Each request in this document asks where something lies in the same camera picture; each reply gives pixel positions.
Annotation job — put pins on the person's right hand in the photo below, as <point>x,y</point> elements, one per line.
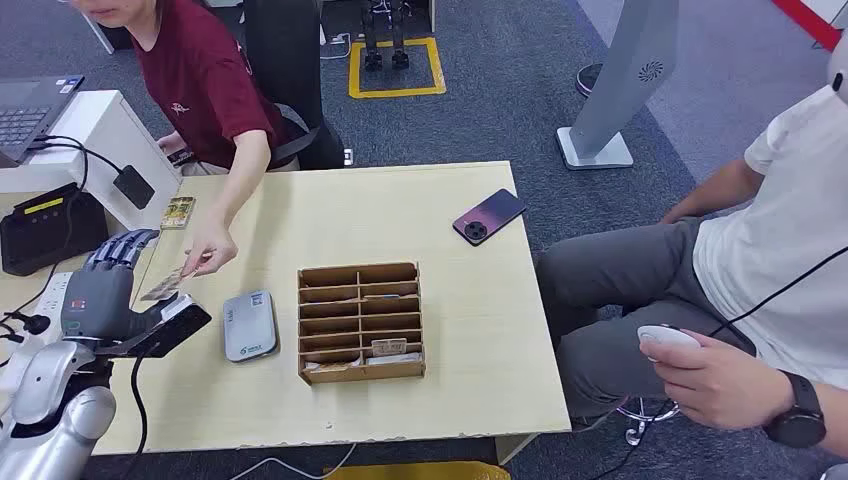
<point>682,213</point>
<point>173,142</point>

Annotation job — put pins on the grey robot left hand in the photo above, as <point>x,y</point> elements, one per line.
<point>99,298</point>

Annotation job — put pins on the person's left hand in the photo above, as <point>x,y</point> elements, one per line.
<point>722,384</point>
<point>210,250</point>

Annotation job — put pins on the ID card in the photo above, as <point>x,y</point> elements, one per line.
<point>162,286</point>

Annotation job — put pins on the white handheld controller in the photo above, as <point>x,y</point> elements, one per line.
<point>662,334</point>

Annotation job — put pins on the person's right forearm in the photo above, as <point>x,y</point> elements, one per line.
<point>725,185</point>

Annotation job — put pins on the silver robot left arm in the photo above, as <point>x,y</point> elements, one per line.
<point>60,430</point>

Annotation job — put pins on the person's left forearm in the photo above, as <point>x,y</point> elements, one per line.
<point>245,179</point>
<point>836,424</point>

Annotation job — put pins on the small picture card box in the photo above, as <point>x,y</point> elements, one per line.
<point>177,212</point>

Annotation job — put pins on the person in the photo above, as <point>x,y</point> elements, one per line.
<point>199,79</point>
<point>782,232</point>

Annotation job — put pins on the patterned room key card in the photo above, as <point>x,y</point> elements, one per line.
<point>331,366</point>

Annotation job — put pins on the wooden slotted card organizer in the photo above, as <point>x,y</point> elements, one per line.
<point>361,322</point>

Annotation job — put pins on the bluish card in slot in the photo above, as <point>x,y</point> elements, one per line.
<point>381,296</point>

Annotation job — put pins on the printed room key card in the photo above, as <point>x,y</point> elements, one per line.
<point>389,346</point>

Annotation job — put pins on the white room key card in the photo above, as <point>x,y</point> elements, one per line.
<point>394,360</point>

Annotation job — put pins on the white power strip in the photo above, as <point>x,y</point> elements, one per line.
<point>53,295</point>

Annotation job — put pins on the black power adapter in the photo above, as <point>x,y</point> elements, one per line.
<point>134,187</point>

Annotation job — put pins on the black plug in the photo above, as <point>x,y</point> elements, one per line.
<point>33,323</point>

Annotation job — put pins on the white desk riser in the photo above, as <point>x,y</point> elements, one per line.
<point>99,119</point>

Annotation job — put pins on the black payment terminal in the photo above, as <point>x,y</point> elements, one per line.
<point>53,232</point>

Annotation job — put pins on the black wristwatch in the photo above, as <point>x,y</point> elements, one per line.
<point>798,424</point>

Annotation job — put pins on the chrome chair base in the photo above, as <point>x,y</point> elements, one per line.
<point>636,434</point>

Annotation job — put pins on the black computer tower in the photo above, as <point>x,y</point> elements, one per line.
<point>119,38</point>

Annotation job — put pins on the white desk leg panel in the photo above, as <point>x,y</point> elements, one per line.
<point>99,36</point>

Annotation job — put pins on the grey laptop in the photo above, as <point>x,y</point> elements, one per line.
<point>26,112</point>

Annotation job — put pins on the grey kiosk stand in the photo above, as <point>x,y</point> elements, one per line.
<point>623,73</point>

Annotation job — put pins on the dark round object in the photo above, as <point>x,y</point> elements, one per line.
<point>588,79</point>

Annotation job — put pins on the purple smartphone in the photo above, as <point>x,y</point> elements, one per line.
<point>489,216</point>

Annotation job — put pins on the black robot legs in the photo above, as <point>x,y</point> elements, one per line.
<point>373,61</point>

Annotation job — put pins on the white VR headset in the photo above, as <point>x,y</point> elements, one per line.
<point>840,66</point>

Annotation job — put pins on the yellow floor tape square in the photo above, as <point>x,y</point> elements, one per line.
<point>397,91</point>

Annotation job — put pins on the yellow crinkled sheet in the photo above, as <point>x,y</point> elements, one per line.
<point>424,472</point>

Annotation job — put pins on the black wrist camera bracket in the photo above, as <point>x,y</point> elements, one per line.
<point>175,331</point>

